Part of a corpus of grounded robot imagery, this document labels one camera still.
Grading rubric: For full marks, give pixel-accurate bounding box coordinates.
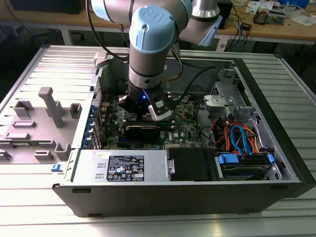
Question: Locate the black graphics card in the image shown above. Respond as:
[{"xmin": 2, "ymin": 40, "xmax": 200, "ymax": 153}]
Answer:
[{"xmin": 123, "ymin": 124, "xmax": 161, "ymax": 141}]

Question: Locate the green RAM stick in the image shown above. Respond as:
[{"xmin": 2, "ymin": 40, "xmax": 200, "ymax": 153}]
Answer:
[{"xmin": 124, "ymin": 122, "xmax": 175, "ymax": 131}]

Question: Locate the green motherboard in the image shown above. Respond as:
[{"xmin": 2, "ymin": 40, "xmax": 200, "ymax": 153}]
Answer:
[{"xmin": 98, "ymin": 92, "xmax": 210, "ymax": 151}]

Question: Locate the pale grey case latch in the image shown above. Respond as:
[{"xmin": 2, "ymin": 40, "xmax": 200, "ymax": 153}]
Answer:
[{"xmin": 93, "ymin": 52, "xmax": 111, "ymax": 69}]

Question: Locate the silver power supply with label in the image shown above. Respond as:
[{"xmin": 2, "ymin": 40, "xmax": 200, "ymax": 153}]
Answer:
[{"xmin": 64, "ymin": 149, "xmax": 171, "ymax": 183}]

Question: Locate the silver metal drive cage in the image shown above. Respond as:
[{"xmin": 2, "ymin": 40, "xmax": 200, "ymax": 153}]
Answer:
[{"xmin": 202, "ymin": 69, "xmax": 260, "ymax": 119}]

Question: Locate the grey plastic parts rack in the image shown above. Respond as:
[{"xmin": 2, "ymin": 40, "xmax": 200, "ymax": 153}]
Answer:
[{"xmin": 0, "ymin": 86, "xmax": 83, "ymax": 163}]

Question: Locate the black open PC case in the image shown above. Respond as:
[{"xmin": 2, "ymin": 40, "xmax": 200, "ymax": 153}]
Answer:
[{"xmin": 51, "ymin": 50, "xmax": 316, "ymax": 218}]

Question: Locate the blue disk carrier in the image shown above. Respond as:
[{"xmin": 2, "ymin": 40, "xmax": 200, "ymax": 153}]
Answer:
[{"xmin": 217, "ymin": 153, "xmax": 276, "ymax": 182}]

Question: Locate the tall black box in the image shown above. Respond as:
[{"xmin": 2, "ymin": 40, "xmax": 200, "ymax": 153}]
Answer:
[{"xmin": 219, "ymin": 0, "xmax": 234, "ymax": 30}]

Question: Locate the black hard disk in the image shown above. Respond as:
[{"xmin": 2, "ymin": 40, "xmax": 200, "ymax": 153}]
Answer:
[{"xmin": 222, "ymin": 164, "xmax": 269, "ymax": 181}]

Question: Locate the large black case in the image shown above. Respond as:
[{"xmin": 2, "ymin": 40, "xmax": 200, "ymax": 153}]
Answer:
[{"xmin": 9, "ymin": 0, "xmax": 87, "ymax": 15}]

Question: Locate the copper finned heat sink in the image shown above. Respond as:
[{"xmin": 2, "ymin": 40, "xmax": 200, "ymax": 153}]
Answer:
[{"xmin": 254, "ymin": 7, "xmax": 271, "ymax": 25}]

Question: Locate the white printed card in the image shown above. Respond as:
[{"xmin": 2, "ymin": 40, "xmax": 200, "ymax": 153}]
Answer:
[{"xmin": 245, "ymin": 1, "xmax": 262, "ymax": 14}]

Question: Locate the wooden desk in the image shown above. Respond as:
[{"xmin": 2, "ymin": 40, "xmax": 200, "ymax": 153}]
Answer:
[{"xmin": 0, "ymin": 0, "xmax": 316, "ymax": 46}]

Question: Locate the grey metal device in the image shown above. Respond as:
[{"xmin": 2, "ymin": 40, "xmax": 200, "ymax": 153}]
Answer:
[{"xmin": 268, "ymin": 8, "xmax": 288, "ymax": 25}]

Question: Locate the white paper sheet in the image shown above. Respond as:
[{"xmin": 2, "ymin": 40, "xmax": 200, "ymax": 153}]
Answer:
[{"xmin": 288, "ymin": 14, "xmax": 316, "ymax": 27}]

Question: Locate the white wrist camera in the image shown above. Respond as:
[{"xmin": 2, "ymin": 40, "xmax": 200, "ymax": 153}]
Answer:
[{"xmin": 147, "ymin": 94, "xmax": 173, "ymax": 122}]

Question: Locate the black camera cable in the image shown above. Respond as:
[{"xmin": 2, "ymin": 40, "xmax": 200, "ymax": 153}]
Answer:
[{"xmin": 172, "ymin": 64, "xmax": 217, "ymax": 101}]

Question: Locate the blue flat wire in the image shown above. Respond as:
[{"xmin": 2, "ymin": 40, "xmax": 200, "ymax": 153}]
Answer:
[{"xmin": 231, "ymin": 125, "xmax": 252, "ymax": 155}]

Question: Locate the blue cable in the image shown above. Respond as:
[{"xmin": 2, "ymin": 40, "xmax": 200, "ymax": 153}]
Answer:
[{"xmin": 233, "ymin": 21, "xmax": 244, "ymax": 47}]

